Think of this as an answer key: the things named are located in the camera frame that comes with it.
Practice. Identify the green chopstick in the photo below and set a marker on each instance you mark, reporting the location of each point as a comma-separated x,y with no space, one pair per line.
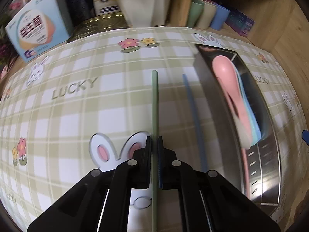
154,137

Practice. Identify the green cup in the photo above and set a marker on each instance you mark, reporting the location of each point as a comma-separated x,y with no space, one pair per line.
195,12

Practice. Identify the stainless steel utensil tray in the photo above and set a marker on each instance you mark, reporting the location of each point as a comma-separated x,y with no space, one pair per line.
263,158

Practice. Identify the wooden shelf unit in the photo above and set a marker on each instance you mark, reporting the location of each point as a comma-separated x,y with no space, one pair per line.
280,27

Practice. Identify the beige spoon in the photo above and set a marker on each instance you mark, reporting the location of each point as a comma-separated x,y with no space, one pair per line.
242,134

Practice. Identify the dark blue white-label box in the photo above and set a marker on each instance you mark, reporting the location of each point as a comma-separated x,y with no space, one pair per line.
103,2

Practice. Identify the blue probiotic box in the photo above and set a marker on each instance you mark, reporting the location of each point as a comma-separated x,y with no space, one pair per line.
39,26

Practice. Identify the pink chopstick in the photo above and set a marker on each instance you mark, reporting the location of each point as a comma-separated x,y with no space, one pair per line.
246,172

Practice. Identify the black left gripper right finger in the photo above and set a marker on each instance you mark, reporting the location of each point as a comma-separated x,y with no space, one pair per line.
166,171

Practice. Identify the beige cup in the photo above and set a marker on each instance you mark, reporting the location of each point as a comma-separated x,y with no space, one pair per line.
207,15

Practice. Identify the pink spoon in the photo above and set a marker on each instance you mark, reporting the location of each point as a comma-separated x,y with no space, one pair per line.
224,69

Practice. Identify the teal green spoon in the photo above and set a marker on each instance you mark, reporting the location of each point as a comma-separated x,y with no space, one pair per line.
255,130

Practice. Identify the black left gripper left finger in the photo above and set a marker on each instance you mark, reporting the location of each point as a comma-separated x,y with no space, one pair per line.
142,170

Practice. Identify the pink flower bouquet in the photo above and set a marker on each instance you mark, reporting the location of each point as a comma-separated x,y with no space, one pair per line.
8,52

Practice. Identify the blue chopstick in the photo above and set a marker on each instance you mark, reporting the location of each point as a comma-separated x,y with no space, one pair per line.
197,126

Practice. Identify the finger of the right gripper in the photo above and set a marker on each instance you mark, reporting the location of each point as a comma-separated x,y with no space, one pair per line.
305,136

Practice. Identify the blue spoon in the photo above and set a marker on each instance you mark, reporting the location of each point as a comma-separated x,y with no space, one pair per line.
243,94

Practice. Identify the white flower pot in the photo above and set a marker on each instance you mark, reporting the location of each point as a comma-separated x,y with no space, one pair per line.
144,13

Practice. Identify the gold embossed tin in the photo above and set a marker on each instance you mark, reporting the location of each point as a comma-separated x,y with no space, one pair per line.
98,24

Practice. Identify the blue cup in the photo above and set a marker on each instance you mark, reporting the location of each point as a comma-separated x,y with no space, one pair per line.
220,17

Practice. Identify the checkered bunny tablecloth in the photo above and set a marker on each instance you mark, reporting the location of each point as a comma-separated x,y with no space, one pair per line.
80,105

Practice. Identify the purple small box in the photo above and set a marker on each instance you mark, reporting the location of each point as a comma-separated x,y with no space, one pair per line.
239,22

